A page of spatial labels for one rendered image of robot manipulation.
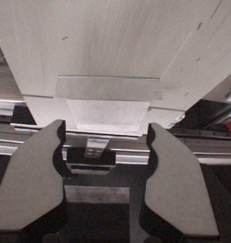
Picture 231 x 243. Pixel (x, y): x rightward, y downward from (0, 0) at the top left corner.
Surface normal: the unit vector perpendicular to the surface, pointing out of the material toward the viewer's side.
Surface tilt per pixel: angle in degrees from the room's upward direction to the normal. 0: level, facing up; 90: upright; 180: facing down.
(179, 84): 0
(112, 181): 90
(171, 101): 0
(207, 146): 90
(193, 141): 90
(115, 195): 90
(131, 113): 0
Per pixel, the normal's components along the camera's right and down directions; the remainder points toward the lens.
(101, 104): -0.02, 0.93
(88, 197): 0.18, -0.36
